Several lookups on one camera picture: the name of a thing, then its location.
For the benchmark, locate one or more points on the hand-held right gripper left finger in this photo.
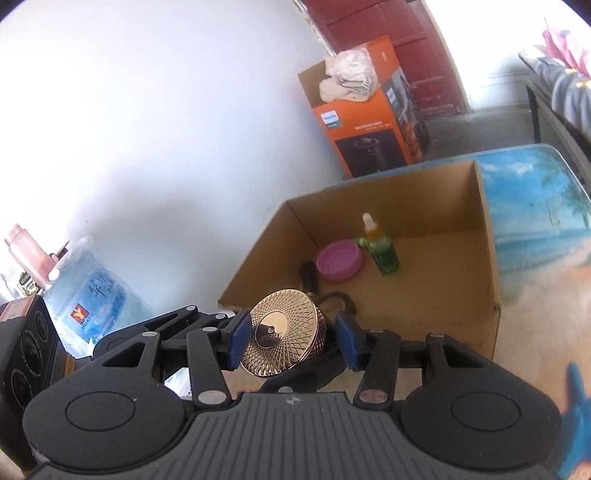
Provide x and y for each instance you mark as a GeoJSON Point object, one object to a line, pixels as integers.
{"type": "Point", "coordinates": [238, 339]}

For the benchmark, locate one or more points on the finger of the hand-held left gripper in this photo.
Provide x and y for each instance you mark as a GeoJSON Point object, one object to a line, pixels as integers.
{"type": "Point", "coordinates": [184, 316]}

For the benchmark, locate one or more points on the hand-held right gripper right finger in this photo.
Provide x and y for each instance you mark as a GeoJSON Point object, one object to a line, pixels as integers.
{"type": "Point", "coordinates": [346, 339]}

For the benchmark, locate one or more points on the gold round container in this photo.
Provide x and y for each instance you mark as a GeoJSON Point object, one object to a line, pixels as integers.
{"type": "Point", "coordinates": [281, 327]}

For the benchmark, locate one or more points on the pink plastic bowl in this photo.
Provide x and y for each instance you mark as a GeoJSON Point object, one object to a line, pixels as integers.
{"type": "Point", "coordinates": [339, 263]}

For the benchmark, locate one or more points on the green plastic bottle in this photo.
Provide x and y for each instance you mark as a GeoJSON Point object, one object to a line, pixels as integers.
{"type": "Point", "coordinates": [387, 261]}

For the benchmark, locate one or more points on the brown cardboard box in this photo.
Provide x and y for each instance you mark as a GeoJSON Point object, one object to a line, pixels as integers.
{"type": "Point", "coordinates": [429, 286]}

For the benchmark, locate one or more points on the amber dropper bottle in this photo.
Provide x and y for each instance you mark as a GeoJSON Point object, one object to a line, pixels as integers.
{"type": "Point", "coordinates": [371, 233]}

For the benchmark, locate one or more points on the bottle with green label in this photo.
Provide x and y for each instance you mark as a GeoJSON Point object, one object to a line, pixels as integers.
{"type": "Point", "coordinates": [25, 282]}

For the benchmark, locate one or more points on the blue water jug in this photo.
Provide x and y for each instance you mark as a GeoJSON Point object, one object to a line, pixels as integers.
{"type": "Point", "coordinates": [92, 295]}

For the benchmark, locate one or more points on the pink thermos bottle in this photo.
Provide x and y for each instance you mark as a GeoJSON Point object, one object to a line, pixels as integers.
{"type": "Point", "coordinates": [27, 254]}

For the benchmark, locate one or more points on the orange appliance box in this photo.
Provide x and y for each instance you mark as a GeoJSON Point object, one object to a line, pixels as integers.
{"type": "Point", "coordinates": [364, 134]}

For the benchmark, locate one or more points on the white cloth hat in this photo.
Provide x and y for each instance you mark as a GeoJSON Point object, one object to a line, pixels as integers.
{"type": "Point", "coordinates": [346, 74]}

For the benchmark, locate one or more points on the red wooden door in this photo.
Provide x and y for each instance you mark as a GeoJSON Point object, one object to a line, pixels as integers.
{"type": "Point", "coordinates": [415, 55]}

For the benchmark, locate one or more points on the black metal bench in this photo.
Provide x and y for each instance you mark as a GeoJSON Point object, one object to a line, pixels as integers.
{"type": "Point", "coordinates": [535, 110]}

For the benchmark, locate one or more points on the grey cloth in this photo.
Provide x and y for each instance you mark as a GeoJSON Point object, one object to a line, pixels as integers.
{"type": "Point", "coordinates": [570, 99]}

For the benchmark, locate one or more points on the pink floral cloth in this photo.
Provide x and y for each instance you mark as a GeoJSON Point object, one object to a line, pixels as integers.
{"type": "Point", "coordinates": [565, 46]}

